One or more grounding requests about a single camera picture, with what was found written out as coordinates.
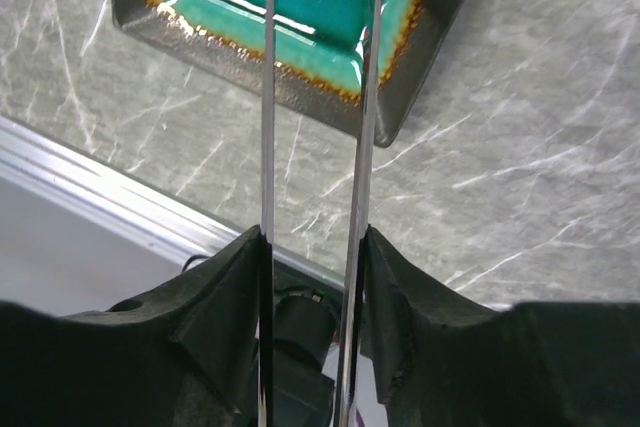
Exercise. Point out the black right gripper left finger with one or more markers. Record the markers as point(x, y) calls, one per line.
point(178, 355)

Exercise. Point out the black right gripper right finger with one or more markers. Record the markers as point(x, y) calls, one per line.
point(441, 359)

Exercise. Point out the metal food tongs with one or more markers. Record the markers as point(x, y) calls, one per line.
point(345, 408)

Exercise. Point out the square teal ceramic plate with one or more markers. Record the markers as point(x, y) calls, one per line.
point(318, 49)

